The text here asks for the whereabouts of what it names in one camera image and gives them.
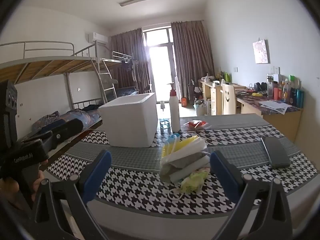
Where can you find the metal bunk bed dark bedding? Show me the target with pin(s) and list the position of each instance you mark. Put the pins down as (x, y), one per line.
(125, 90)

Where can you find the person's left hand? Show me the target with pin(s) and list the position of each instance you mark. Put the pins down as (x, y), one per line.
(37, 186)

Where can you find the glass balcony door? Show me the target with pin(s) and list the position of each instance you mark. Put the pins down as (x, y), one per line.
(160, 62)

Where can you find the black headphones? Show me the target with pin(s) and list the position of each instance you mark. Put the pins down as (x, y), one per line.
(260, 86)

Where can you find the white papers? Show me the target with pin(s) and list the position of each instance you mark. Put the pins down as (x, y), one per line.
(273, 105)

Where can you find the metal bunk bed wooden slats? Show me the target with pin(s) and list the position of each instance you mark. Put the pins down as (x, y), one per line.
(45, 65)

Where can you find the orange bag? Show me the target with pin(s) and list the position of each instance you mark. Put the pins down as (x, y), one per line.
(184, 102)

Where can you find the yellow object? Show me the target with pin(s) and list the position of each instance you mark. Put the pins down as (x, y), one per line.
(257, 94)

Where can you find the red snack packet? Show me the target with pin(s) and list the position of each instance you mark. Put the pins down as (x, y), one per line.
(196, 124)

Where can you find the metal bunk ladder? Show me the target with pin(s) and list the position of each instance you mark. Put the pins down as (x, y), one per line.
(107, 82)

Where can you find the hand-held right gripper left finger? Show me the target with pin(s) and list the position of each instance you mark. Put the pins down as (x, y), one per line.
(101, 166)

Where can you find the white foam box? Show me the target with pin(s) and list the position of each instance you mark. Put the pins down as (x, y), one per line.
(130, 122)

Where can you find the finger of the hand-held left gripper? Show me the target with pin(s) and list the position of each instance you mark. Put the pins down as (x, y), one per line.
(65, 127)

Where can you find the green bottles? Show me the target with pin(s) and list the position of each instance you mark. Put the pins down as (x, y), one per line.
(226, 76)

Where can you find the small wall picture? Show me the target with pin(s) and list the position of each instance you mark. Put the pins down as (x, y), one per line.
(261, 51)

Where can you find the brown curtain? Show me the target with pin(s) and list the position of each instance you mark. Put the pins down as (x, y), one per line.
(130, 52)
(192, 55)

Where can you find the white pump bottle red collar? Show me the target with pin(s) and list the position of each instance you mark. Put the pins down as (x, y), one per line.
(174, 115)

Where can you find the wooden chair smiley face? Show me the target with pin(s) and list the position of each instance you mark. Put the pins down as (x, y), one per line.
(228, 97)

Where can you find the blue patterned quilt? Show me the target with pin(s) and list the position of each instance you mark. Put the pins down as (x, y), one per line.
(67, 118)

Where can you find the white air conditioner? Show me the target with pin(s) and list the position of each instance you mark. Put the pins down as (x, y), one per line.
(96, 37)

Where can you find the dark phone case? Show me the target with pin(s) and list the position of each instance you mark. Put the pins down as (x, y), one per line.
(276, 152)

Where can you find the dark hanging clothes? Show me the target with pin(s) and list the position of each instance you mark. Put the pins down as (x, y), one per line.
(127, 66)

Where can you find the long wooden desk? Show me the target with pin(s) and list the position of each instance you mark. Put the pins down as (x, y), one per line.
(282, 120)

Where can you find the row of bottles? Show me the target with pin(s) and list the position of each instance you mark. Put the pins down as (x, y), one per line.
(287, 92)

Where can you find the green plastic bag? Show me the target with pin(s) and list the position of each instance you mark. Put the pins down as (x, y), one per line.
(193, 181)

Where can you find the grey sock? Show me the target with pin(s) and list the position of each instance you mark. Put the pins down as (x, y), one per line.
(182, 159)

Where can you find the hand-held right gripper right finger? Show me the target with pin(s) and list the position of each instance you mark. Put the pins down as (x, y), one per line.
(222, 170)

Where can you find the stack of face masks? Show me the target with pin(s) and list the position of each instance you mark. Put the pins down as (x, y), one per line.
(185, 143)

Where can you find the white cloth strip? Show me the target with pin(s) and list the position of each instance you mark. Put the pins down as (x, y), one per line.
(191, 169)

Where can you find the white bucket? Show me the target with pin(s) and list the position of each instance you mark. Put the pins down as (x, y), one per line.
(200, 108)

